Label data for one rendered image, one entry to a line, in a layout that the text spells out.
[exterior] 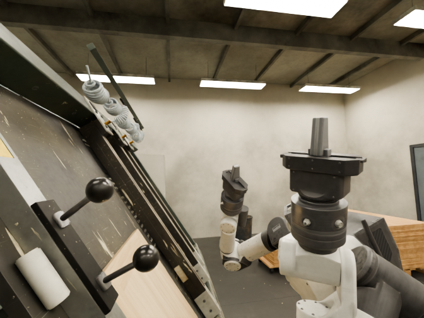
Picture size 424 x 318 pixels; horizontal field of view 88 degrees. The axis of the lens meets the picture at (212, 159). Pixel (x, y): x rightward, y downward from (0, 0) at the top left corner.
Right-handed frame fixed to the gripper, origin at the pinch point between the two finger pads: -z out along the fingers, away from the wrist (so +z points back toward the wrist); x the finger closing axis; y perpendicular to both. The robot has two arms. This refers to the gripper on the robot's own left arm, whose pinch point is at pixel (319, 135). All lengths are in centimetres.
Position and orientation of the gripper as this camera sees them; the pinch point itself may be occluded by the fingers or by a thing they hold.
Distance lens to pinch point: 40.0
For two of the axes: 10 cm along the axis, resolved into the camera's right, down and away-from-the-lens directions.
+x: -6.9, -0.9, 7.2
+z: 0.7, 9.8, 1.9
